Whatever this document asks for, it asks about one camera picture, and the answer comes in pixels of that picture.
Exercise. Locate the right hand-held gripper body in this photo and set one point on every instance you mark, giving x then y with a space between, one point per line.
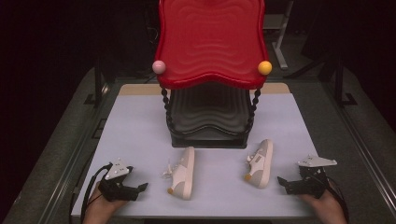
313 180

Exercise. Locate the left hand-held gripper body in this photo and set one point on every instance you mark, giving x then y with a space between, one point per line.
115 169

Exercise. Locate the white sneaker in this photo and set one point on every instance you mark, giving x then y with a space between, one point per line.
183 174
262 168

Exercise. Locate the red and black shoe rack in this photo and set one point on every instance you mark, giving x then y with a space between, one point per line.
211 46

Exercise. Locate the person's right hand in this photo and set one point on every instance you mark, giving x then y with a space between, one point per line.
327 207

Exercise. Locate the person's left hand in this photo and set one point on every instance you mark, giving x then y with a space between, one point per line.
102 210

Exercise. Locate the black metal stand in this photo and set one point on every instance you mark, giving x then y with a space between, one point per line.
98 84
341 87

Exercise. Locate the white metal stand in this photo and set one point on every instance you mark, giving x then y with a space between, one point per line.
280 34

